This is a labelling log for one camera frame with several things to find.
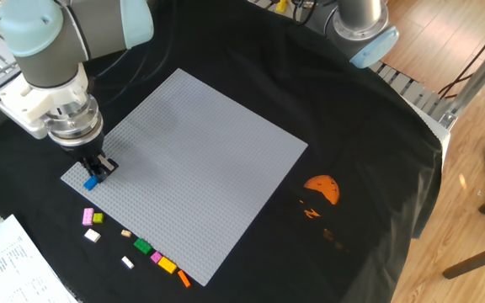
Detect aluminium frame post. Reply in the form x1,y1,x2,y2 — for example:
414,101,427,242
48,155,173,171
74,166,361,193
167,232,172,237
438,37,485,130

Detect black cloth with orange print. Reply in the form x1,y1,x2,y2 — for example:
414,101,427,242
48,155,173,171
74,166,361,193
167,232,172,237
0,0,444,303

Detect dark green Lego brick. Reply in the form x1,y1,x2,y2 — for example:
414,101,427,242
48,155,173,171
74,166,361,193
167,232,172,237
133,237,153,255

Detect white printed paper sheets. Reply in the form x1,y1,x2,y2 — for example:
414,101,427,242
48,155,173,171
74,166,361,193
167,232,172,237
0,214,79,303

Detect orange narrow Lego brick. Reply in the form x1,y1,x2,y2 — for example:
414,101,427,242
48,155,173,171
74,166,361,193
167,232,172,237
177,269,192,289

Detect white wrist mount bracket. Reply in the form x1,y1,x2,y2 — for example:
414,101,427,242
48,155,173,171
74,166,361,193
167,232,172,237
0,62,90,140

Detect wide white Lego brick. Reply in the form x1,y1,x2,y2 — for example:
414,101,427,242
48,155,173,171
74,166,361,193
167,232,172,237
83,228,102,244

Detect yellow Lego brick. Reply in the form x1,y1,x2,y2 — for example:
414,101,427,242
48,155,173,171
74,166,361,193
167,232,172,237
157,256,179,274

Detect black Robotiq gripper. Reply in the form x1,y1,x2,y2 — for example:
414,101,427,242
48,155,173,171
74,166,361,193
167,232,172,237
63,133,120,183

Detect grey Lego baseplate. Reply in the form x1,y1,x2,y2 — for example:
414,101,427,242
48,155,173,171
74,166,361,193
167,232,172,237
60,68,309,287

